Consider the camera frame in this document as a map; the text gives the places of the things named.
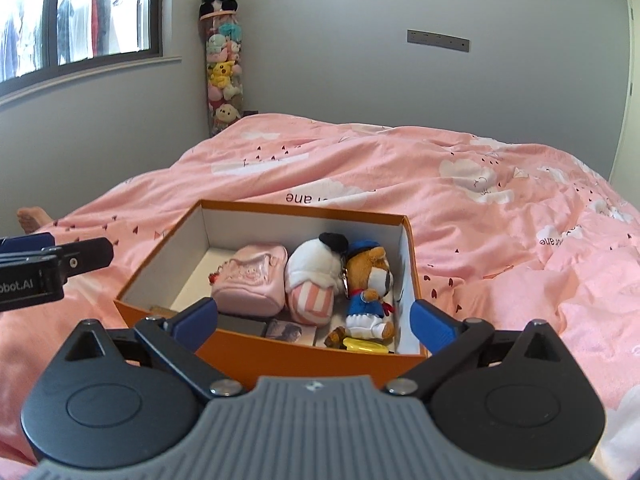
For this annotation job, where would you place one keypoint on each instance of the brown cardboard small box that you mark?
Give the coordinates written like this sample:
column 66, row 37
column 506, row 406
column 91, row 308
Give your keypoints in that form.
column 163, row 312

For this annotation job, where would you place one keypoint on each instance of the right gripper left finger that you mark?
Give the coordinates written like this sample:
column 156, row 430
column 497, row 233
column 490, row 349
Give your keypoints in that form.
column 172, row 344

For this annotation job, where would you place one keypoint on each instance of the bare foot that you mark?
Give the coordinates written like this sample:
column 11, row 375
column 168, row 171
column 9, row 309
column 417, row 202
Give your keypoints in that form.
column 31, row 219

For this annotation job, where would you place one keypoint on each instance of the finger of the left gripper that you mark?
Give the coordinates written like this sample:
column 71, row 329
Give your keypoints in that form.
column 83, row 256
column 26, row 243

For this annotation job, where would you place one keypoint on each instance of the window with dark frame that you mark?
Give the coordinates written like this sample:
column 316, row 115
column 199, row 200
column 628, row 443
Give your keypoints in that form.
column 48, row 40

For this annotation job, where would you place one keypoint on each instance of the dark grey square box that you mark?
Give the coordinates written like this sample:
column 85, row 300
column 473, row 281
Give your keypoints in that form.
column 242, row 325

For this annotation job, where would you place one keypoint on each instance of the white wardrobe door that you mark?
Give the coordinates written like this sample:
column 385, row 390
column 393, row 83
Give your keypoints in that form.
column 624, row 175

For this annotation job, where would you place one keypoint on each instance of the grey wall plate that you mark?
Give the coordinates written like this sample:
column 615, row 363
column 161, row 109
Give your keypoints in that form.
column 436, row 40

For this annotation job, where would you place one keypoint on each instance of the orange cardboard storage box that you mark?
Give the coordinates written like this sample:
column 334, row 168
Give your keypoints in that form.
column 175, row 275

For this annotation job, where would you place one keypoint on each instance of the clear tube of plush toys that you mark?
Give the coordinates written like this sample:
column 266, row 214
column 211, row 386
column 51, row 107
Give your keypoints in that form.
column 222, row 34

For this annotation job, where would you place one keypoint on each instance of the white striped plush toy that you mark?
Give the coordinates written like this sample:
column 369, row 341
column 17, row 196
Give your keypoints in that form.
column 313, row 277

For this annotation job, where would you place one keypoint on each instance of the bear plush blue hat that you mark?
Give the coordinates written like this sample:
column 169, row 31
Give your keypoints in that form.
column 368, row 281

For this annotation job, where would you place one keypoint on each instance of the pink patterned duvet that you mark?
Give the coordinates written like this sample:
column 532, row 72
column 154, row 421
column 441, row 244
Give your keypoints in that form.
column 506, row 232

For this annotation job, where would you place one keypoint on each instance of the grey photo card box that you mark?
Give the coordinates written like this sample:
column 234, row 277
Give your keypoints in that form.
column 291, row 332

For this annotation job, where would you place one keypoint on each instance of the yellow object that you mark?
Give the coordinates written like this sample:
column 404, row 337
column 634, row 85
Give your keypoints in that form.
column 364, row 346

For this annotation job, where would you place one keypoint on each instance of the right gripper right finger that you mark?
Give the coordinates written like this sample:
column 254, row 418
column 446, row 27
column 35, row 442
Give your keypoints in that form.
column 452, row 345

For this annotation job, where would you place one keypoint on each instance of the pink mini backpack pouch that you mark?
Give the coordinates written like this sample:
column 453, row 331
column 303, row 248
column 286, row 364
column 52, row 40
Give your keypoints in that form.
column 251, row 282

